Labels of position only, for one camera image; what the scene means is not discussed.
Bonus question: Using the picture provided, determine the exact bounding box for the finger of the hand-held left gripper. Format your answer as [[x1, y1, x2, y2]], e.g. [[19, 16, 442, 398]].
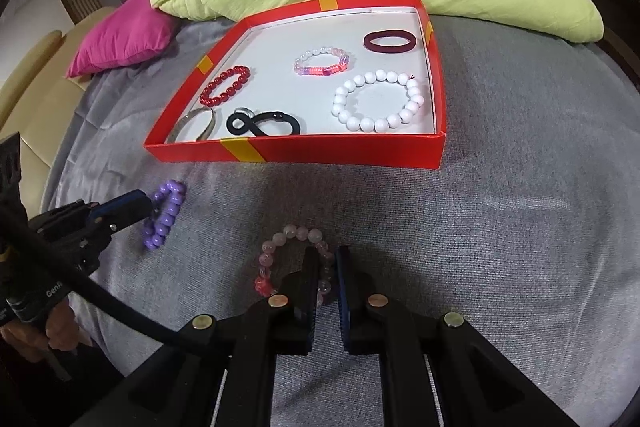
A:
[[87, 189, 160, 233]]

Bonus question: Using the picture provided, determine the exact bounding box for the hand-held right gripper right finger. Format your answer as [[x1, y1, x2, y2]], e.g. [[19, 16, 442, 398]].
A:
[[336, 246, 583, 427]]

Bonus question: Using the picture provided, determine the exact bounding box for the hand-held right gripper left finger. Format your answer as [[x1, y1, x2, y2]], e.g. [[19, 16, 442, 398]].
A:
[[67, 247, 321, 427]]

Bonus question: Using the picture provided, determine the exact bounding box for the purple bead bracelet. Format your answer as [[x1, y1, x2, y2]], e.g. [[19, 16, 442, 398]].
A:
[[141, 179, 187, 251]]

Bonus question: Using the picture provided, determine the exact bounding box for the pale pink bead bracelet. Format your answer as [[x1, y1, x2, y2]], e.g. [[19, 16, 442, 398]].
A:
[[254, 224, 337, 305]]

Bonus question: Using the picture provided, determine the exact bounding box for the red bead bracelet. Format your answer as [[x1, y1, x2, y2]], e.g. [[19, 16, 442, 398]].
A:
[[199, 65, 251, 109]]

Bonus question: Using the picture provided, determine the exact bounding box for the red cardboard box tray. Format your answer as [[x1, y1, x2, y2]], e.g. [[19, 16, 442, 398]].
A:
[[143, 0, 446, 169]]

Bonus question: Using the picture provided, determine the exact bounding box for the pink and white bead bracelet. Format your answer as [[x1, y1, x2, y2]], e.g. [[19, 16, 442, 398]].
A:
[[293, 48, 351, 78]]

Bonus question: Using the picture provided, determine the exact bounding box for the person's left hand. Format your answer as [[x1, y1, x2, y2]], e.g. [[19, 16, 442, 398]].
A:
[[0, 299, 78, 353]]

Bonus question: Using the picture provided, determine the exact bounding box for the silver bangle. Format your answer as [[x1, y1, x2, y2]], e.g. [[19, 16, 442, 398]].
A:
[[166, 107, 218, 144]]

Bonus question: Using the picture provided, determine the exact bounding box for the beige sofa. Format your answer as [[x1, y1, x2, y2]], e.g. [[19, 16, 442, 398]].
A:
[[0, 7, 118, 168]]

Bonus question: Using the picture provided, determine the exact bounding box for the pink pillow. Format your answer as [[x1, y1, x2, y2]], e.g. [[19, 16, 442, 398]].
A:
[[65, 0, 176, 78]]

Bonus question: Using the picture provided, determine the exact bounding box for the dark red hair band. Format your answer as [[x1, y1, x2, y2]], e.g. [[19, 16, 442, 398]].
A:
[[362, 28, 417, 56]]

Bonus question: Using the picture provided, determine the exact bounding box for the black cable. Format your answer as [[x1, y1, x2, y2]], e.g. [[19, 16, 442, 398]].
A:
[[0, 202, 226, 350]]

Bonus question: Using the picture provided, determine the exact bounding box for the black hair tie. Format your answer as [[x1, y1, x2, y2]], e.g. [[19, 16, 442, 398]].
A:
[[226, 109, 304, 138]]

